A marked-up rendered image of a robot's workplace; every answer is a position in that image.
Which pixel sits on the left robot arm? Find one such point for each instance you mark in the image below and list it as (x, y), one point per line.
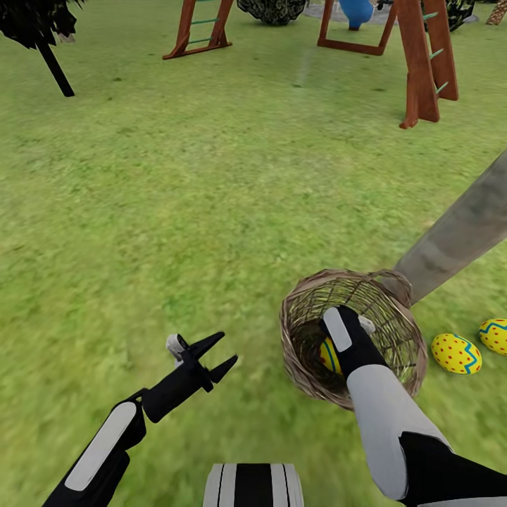
(95, 475)

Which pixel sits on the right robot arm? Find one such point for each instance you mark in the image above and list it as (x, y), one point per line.
(408, 457)

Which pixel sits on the easter egg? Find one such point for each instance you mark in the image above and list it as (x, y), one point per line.
(493, 334)
(456, 354)
(327, 357)

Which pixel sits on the wicker basket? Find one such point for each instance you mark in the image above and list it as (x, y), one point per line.
(291, 320)

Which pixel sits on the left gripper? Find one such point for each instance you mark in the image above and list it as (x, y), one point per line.
(188, 378)

